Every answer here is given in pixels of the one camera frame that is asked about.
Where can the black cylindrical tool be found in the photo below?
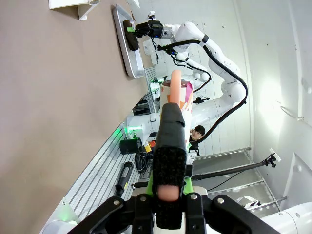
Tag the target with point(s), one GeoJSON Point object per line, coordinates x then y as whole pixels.
{"type": "Point", "coordinates": [124, 178]}

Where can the black mesh pen cup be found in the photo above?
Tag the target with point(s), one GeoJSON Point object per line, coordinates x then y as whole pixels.
{"type": "Point", "coordinates": [130, 146]}

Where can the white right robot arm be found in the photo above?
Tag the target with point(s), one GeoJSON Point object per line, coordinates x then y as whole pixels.
{"type": "Point", "coordinates": [214, 104]}

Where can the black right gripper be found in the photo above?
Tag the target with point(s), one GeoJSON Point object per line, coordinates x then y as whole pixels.
{"type": "Point", "coordinates": [152, 29]}

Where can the seated person with black hair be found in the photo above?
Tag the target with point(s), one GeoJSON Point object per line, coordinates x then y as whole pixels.
{"type": "Point", "coordinates": [197, 132]}

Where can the small white jointed robot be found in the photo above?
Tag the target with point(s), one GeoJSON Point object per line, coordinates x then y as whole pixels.
{"type": "Point", "coordinates": [192, 68]}

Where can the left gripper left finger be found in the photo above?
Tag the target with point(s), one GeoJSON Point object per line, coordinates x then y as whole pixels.
{"type": "Point", "coordinates": [114, 214]}

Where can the yellow emergency stop box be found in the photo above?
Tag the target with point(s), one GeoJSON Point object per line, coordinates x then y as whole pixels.
{"type": "Point", "coordinates": [149, 146]}

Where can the dark brown cloth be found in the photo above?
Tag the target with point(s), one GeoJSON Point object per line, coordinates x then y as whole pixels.
{"type": "Point", "coordinates": [132, 41]}

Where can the silver metal tray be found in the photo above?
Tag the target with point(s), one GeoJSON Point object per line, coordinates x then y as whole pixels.
{"type": "Point", "coordinates": [130, 58]}

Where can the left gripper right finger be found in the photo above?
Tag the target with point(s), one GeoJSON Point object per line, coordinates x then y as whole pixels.
{"type": "Point", "coordinates": [224, 217]}

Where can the white lint roller holder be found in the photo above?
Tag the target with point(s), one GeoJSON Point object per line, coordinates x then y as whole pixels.
{"type": "Point", "coordinates": [65, 4]}

